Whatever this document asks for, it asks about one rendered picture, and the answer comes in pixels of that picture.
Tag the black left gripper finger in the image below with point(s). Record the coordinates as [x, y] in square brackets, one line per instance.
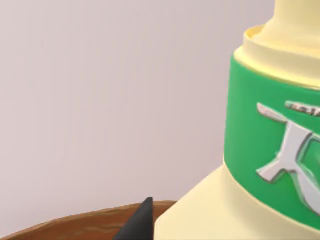
[141, 222]

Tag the cream trophy with green band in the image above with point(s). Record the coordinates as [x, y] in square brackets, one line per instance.
[262, 150]

